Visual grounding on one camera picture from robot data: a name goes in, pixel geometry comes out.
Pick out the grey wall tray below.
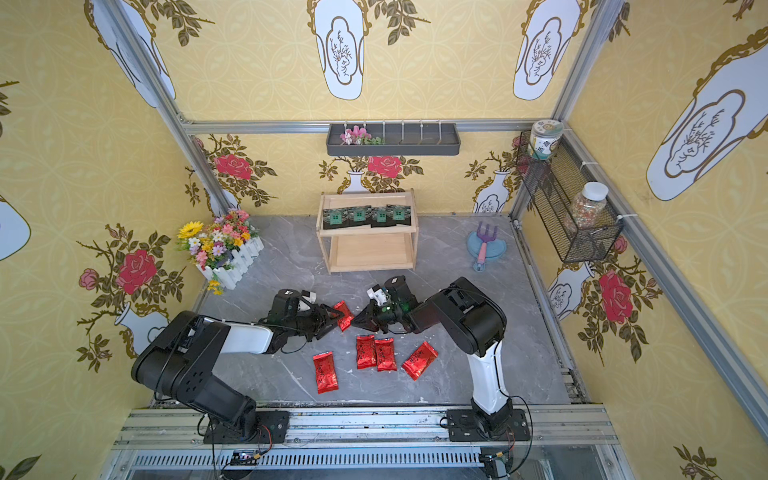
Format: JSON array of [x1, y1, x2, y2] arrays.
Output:
[[326, 121, 462, 157]]

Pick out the flower bouquet white fence pot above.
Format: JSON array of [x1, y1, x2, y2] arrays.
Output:
[[177, 208, 265, 295]]

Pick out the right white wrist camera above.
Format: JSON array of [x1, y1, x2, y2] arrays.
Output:
[[366, 284, 390, 307]]

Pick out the green tea bag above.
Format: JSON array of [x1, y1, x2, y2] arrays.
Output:
[[369, 206, 397, 228], [388, 205, 412, 225], [346, 205, 372, 227], [322, 208, 349, 230]]

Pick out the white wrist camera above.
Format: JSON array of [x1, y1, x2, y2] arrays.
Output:
[[302, 290, 317, 304], [366, 284, 390, 307]]

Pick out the purple pink toy rake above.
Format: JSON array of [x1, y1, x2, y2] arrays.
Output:
[[473, 222, 498, 272]]

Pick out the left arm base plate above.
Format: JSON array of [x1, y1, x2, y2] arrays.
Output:
[[203, 410, 290, 446]]

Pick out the red tea bag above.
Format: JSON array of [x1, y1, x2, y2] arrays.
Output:
[[313, 352, 339, 394], [402, 341, 438, 381], [374, 338, 397, 372], [356, 335, 377, 370], [333, 301, 354, 332]]

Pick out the patterned tin jar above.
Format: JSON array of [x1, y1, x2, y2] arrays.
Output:
[[528, 119, 564, 160]]

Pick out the black wire wall basket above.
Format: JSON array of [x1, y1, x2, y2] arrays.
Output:
[[516, 132, 624, 263]]

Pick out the small circuit board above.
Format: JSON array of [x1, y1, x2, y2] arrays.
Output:
[[229, 450, 262, 467]]

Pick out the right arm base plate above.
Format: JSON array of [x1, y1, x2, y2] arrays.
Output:
[[442, 408, 532, 442]]

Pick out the aluminium rail frame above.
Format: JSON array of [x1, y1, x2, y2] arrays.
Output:
[[101, 404, 633, 479]]

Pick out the glass jar white lid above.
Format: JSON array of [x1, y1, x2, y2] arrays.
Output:
[[565, 181, 610, 234]]

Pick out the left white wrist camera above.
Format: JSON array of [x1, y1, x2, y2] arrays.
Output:
[[302, 290, 317, 304]]

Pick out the wooden two-tier shelf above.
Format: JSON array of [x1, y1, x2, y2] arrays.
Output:
[[316, 190, 419, 273]]

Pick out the pink flowers in tray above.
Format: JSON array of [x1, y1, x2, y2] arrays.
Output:
[[339, 125, 384, 145]]

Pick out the blue dustpan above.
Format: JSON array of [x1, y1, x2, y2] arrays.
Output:
[[467, 232, 507, 262]]

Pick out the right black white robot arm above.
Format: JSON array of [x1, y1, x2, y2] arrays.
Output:
[[351, 275, 524, 440]]

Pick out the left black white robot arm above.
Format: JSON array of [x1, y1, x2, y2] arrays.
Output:
[[131, 289, 344, 445]]

